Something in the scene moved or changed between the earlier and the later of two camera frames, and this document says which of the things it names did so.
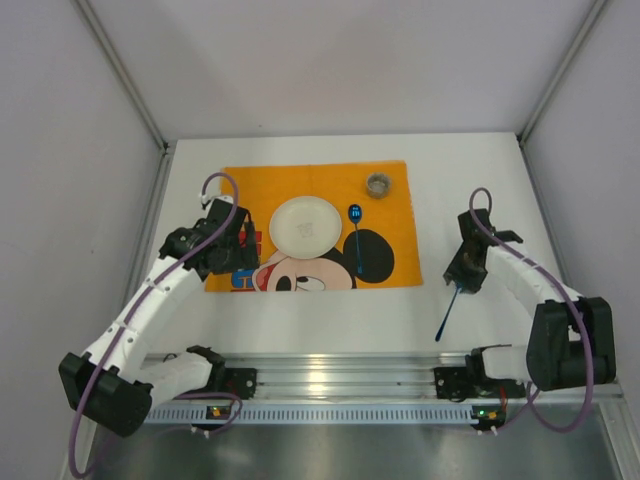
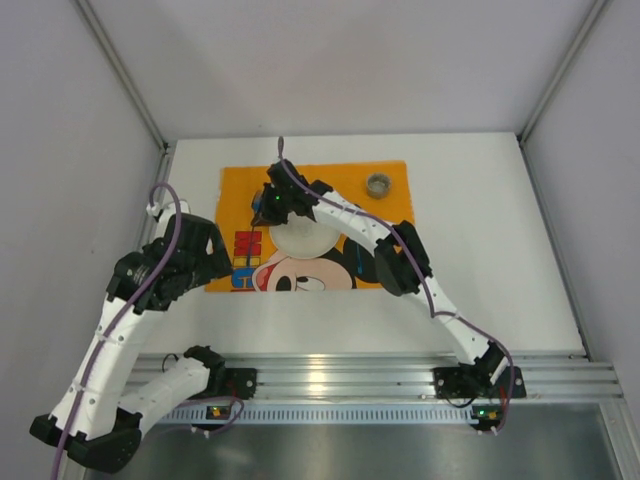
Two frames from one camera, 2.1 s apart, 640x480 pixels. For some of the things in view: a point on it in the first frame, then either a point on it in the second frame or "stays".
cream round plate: x=305 y=227 stays
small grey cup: x=378 y=185 stays
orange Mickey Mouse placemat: x=387 y=241 stays
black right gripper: x=465 y=273 to x=267 y=212
